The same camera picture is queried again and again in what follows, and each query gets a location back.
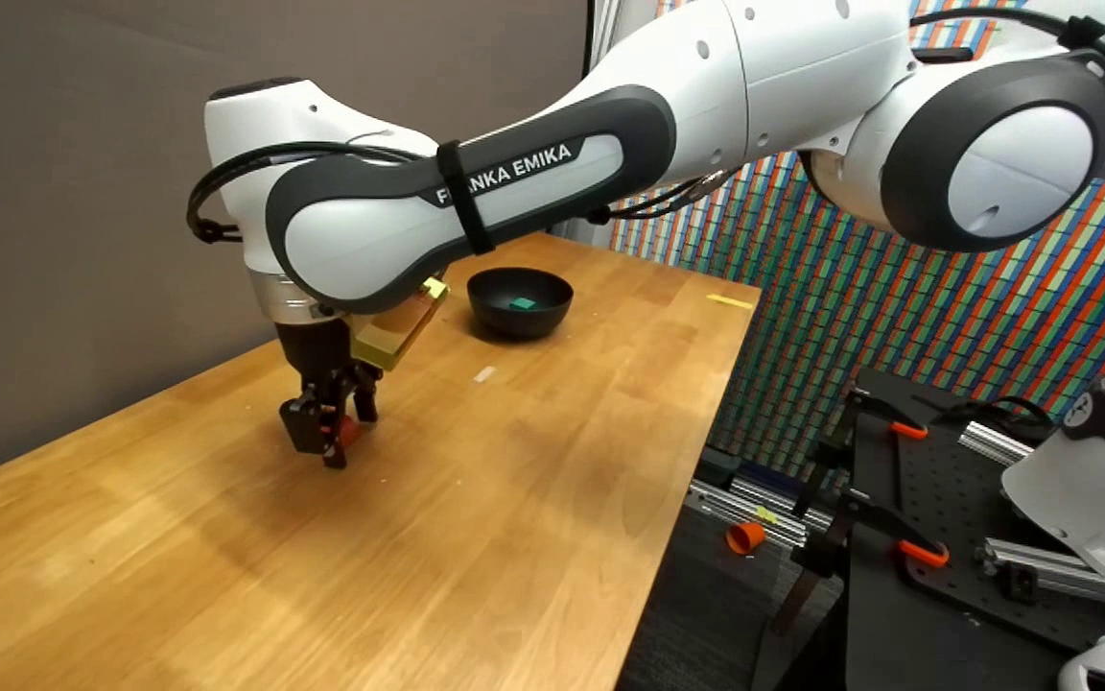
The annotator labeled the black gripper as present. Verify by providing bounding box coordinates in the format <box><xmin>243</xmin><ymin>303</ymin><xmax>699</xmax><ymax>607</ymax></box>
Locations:
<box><xmin>272</xmin><ymin>316</ymin><xmax>386</xmax><ymax>470</ymax></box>

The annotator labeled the black bowl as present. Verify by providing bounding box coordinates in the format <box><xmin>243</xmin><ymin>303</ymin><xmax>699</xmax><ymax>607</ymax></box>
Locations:
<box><xmin>464</xmin><ymin>266</ymin><xmax>579</xmax><ymax>345</ymax></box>

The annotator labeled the orange object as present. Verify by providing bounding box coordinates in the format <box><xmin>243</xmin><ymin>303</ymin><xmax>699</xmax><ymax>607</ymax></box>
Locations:
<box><xmin>718</xmin><ymin>514</ymin><xmax>773</xmax><ymax>560</ymax></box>

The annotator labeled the multicoloured patterned curtain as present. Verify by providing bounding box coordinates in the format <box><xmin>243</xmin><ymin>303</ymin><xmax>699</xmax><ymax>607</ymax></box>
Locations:
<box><xmin>585</xmin><ymin>0</ymin><xmax>1105</xmax><ymax>491</ymax></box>

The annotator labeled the black clamp with orange tip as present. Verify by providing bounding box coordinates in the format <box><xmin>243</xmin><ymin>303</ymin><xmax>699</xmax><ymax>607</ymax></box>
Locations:
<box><xmin>831</xmin><ymin>491</ymin><xmax>955</xmax><ymax>574</ymax></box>
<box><xmin>842</xmin><ymin>389</ymin><xmax>935</xmax><ymax>449</ymax></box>

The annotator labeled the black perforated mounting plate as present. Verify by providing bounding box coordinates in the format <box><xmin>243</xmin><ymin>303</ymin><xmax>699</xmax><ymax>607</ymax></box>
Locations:
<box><xmin>841</xmin><ymin>366</ymin><xmax>1105</xmax><ymax>691</ymax></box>

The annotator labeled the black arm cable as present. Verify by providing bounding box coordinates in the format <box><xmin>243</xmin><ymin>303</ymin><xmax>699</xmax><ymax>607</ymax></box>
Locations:
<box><xmin>180</xmin><ymin>133</ymin><xmax>446</xmax><ymax>248</ymax></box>

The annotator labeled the black cable strap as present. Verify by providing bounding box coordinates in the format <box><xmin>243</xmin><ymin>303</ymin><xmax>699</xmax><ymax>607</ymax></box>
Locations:
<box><xmin>433</xmin><ymin>133</ymin><xmax>497</xmax><ymax>258</ymax></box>

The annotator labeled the aluminium profile rail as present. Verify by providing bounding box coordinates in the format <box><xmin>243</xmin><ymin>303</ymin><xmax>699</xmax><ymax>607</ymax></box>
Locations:
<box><xmin>955</xmin><ymin>417</ymin><xmax>1059</xmax><ymax>470</ymax></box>
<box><xmin>685</xmin><ymin>477</ymin><xmax>841</xmax><ymax>556</ymax></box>
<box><xmin>979</xmin><ymin>534</ymin><xmax>1105</xmax><ymax>623</ymax></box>

